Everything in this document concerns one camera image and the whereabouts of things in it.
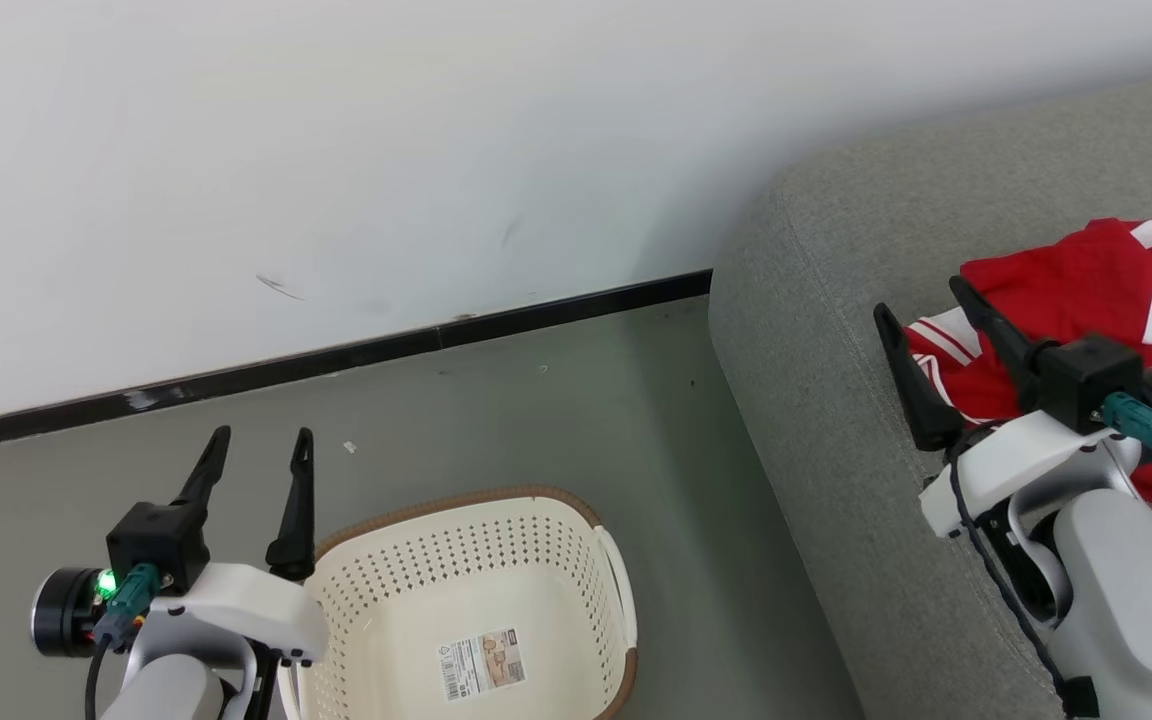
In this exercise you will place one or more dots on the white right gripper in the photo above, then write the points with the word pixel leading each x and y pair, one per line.
pixel 1026 460

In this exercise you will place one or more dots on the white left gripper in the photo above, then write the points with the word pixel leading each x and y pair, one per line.
pixel 256 610

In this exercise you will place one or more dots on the red and white clothing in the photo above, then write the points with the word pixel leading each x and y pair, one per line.
pixel 1066 280

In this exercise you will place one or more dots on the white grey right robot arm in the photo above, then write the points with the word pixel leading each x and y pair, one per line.
pixel 1126 600

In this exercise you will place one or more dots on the cream perforated laundry basket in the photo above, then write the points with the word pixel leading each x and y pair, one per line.
pixel 496 560

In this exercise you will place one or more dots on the black baseboard strip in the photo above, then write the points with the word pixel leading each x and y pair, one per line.
pixel 236 370

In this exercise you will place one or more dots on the grey fabric sofa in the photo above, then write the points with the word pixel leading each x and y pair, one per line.
pixel 836 400

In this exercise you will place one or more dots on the paper label sticker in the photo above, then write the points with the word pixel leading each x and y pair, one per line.
pixel 481 665

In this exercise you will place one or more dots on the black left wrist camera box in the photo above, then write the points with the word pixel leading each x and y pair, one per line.
pixel 161 545

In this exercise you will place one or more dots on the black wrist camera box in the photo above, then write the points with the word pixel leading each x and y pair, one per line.
pixel 161 545
pixel 1091 380

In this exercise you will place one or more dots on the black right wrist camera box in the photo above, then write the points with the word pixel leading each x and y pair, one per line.
pixel 1091 380

